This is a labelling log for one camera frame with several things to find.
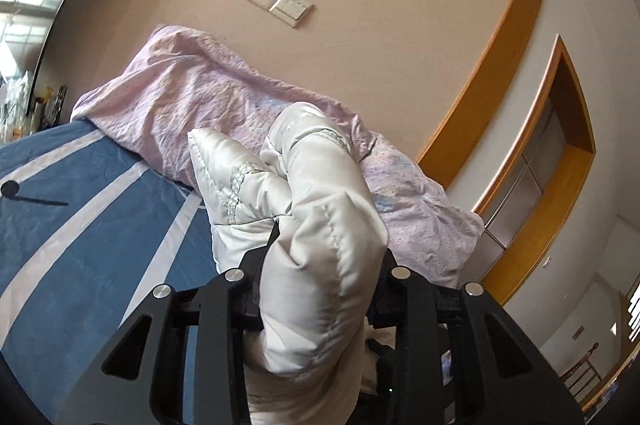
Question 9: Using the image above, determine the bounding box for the beige puffer down jacket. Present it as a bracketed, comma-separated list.
[188, 103, 388, 424]

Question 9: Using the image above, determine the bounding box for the pink floral pillow near door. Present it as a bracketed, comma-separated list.
[357, 136, 485, 290]

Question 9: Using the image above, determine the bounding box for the frosted glass sliding door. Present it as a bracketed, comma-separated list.
[459, 100, 565, 286]

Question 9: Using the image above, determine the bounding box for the blue white striped bed sheet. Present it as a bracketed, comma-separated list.
[1, 120, 216, 419]

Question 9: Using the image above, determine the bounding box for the dark wooden chair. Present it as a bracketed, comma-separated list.
[561, 341, 602, 401]

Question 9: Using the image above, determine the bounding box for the white wall light switch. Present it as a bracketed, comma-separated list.
[269, 0, 314, 27]

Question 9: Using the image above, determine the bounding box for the pink floral pillow near wall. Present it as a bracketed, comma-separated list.
[70, 25, 375, 186]

